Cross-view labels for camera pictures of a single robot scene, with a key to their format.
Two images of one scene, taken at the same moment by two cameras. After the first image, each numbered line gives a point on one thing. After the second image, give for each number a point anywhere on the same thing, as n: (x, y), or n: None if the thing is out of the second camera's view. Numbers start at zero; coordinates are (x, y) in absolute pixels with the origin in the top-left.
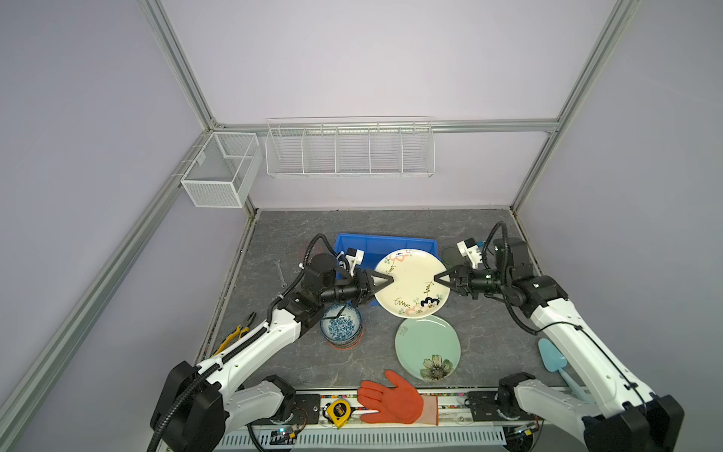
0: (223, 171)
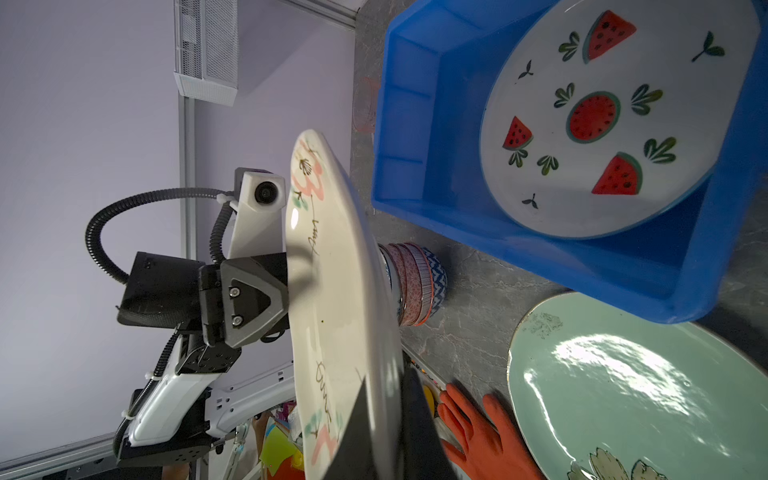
0: (206, 49)
